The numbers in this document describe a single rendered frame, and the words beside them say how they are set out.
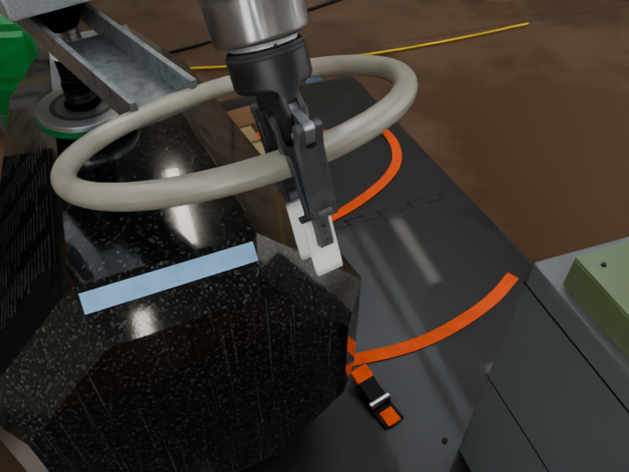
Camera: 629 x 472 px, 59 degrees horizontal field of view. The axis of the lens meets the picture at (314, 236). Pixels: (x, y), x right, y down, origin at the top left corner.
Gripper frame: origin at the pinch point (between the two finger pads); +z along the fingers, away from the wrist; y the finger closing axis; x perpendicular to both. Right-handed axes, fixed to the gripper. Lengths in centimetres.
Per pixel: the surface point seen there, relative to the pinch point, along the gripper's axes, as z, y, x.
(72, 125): -4, 84, 22
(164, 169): 8, 69, 8
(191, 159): 9, 70, 1
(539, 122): 81, 167, -185
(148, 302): 22, 42, 20
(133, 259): 15, 46, 20
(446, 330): 98, 81, -62
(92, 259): 14, 49, 27
